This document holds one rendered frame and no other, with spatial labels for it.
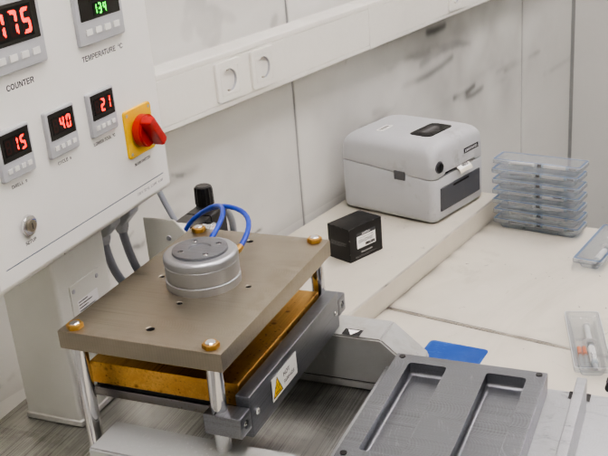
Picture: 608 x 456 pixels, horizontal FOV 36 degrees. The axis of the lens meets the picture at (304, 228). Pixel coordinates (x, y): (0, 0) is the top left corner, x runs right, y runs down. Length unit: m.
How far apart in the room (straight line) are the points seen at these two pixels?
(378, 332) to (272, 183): 0.84
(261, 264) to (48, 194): 0.23
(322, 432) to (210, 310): 0.21
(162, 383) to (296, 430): 0.19
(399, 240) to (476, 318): 0.29
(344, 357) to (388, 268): 0.65
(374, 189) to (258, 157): 0.28
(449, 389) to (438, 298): 0.74
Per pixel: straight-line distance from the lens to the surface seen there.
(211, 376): 0.88
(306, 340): 1.00
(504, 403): 1.00
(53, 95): 0.98
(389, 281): 1.69
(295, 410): 1.10
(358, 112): 2.14
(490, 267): 1.85
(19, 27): 0.94
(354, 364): 1.11
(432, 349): 1.56
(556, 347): 1.58
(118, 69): 1.07
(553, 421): 1.00
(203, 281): 0.96
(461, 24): 2.58
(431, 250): 1.82
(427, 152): 1.88
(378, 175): 1.96
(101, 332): 0.93
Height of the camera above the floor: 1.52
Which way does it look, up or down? 22 degrees down
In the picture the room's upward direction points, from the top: 5 degrees counter-clockwise
